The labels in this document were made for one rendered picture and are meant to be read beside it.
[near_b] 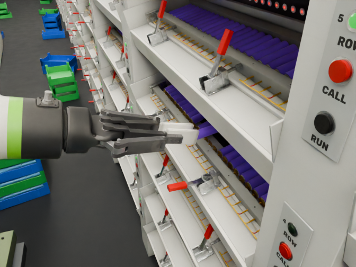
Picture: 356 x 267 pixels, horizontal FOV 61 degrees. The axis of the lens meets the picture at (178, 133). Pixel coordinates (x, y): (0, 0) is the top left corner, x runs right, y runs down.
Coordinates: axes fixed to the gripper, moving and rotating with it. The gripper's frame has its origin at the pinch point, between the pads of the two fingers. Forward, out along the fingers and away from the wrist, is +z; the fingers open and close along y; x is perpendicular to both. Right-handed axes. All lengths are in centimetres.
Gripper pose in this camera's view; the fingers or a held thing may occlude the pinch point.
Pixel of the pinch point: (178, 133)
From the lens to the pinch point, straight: 56.7
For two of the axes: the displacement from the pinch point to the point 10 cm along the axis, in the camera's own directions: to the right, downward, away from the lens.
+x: -2.5, 8.7, 4.4
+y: -3.7, -5.0, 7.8
